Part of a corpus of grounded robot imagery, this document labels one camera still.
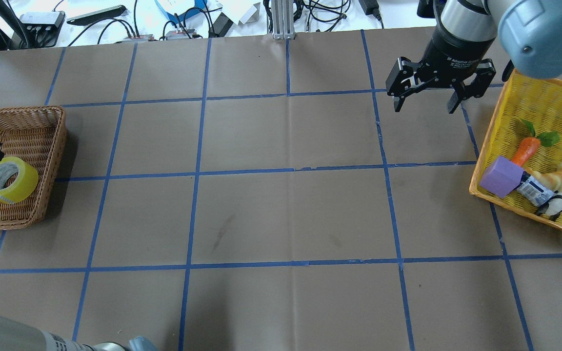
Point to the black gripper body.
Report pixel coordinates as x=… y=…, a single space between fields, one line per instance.
x=454 y=51

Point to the yellow tape roll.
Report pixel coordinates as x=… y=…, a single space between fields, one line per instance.
x=18 y=180

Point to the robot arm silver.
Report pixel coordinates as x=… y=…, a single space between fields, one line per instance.
x=529 y=31
x=15 y=336

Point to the yellow plastic basket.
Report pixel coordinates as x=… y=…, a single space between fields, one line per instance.
x=538 y=101

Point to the brown wicker basket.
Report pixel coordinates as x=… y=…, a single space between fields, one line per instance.
x=32 y=141

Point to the toy carrot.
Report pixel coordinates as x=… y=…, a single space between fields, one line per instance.
x=530 y=145

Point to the black power adapter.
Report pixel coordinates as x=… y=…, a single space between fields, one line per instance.
x=370 y=7

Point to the purple block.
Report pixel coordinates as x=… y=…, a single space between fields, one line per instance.
x=501 y=177

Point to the small snack packet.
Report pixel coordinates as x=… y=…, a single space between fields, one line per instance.
x=533 y=190

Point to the toy croissant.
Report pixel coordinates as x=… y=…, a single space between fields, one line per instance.
x=552 y=181

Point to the toy penguin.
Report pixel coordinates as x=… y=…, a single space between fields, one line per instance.
x=552 y=208

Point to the black usb hub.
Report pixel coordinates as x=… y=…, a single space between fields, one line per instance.
x=51 y=21

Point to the black flat device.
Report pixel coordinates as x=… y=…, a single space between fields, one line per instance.
x=98 y=15

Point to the blue box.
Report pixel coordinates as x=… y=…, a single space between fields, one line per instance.
x=175 y=9

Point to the aluminium frame post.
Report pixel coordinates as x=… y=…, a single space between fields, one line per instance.
x=280 y=18

